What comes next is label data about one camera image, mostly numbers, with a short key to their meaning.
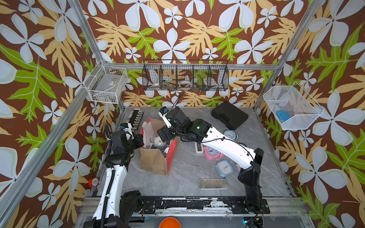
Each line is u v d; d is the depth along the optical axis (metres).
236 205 0.74
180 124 0.52
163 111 0.61
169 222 0.66
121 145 0.58
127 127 0.70
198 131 0.49
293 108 0.82
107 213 0.40
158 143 0.88
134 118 1.11
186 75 0.98
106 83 0.85
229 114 1.08
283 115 0.80
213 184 0.95
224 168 0.84
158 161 0.72
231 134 0.99
